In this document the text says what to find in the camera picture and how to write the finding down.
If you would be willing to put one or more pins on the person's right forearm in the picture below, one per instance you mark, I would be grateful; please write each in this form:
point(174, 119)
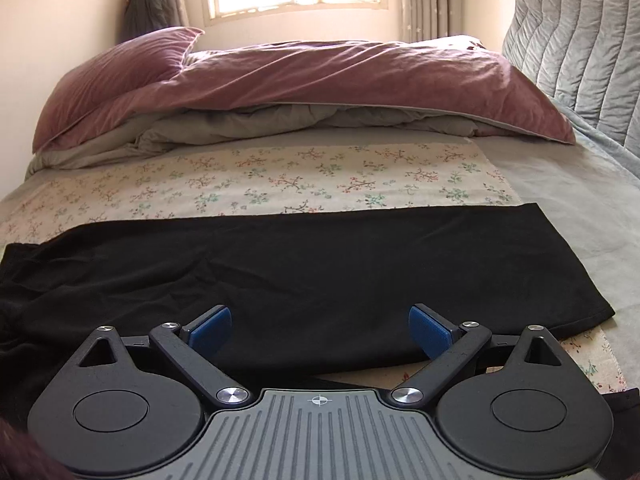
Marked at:
point(25, 455)

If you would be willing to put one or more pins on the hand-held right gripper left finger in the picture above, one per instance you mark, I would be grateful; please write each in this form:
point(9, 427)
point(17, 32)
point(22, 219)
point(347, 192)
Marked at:
point(212, 330)

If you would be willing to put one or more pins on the black pants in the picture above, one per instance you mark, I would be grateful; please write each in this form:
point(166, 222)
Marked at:
point(320, 270)

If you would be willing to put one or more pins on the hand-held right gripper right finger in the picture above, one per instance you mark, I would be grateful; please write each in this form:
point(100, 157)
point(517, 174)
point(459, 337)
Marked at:
point(427, 330)

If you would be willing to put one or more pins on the pink and grey duvet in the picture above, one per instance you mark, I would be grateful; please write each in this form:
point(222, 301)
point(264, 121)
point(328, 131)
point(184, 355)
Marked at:
point(350, 75)

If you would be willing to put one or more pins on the grey quilted headboard cushion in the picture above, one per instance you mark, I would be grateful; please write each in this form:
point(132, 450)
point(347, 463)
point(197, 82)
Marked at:
point(575, 45)

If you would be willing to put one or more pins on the pink pillow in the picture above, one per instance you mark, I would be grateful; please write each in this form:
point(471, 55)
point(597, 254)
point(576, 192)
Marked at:
point(110, 80)

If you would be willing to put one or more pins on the grey hanging garment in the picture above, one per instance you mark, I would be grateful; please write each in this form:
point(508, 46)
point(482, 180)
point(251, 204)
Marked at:
point(145, 15)

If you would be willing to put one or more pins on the floral bed sheet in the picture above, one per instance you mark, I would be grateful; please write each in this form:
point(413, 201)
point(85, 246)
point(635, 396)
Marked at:
point(300, 180)

